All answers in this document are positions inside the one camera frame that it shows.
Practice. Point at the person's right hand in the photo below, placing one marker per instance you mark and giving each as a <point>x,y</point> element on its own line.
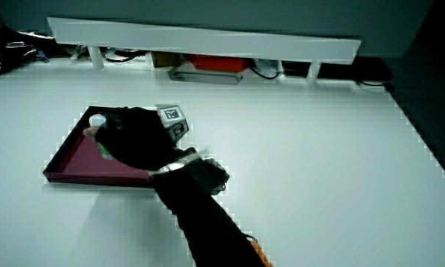
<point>137,141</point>

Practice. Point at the small white bottle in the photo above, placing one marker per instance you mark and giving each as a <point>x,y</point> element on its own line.
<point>97,120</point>

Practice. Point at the person's right forearm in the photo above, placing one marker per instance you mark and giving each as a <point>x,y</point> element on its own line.
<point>204,215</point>

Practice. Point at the maroon tray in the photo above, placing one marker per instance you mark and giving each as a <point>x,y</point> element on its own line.
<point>81,163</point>

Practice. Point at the brown cardboard box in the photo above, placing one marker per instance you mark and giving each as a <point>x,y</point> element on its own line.
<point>165,59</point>

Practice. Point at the flat grey device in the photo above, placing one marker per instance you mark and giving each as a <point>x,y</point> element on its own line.
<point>204,77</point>

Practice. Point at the red box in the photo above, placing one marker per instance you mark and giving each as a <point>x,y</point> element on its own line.
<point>219,62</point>

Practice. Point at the white shelf riser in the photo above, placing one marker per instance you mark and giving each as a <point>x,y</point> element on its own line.
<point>207,41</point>

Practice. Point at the black equipment pile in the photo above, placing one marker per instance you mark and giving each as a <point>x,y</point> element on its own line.
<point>11,48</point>

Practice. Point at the orange object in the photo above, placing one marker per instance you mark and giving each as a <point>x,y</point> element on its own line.
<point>261,254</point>

